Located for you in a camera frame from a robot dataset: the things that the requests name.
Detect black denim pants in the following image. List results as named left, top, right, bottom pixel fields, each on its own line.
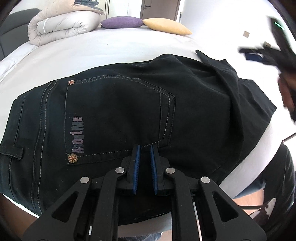
left=1, top=52, right=276, bottom=225

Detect person right hand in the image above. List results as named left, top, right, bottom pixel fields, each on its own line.
left=278, top=72, right=295, bottom=121

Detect yellow cushion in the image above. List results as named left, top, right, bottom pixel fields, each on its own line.
left=143, top=18, right=192, bottom=35

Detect brown door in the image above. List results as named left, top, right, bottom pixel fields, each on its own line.
left=140, top=0, right=180, bottom=21

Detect purple cushion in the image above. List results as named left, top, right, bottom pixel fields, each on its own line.
left=101, top=16, right=144, bottom=29

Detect folded blue denim garment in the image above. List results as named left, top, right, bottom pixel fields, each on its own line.
left=74, top=0, right=104, bottom=14

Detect dark grey headboard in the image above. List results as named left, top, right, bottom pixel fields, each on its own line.
left=0, top=9, right=40, bottom=60

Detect folded beige duvet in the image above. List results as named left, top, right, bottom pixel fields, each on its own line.
left=28, top=1, right=103, bottom=46

